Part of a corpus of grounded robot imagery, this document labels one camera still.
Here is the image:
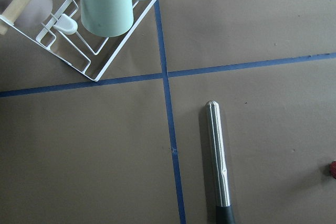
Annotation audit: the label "mint green cup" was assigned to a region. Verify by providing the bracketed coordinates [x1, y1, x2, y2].
[80, 0, 134, 37]

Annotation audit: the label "steel muddler black tip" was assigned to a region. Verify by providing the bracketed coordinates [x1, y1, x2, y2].
[205, 100, 236, 224]

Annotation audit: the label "red strawberry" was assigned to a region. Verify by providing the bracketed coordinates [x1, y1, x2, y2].
[328, 161, 336, 179]

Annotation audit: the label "white wire cup rack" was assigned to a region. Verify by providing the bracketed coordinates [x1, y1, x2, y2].
[1, 0, 158, 82]

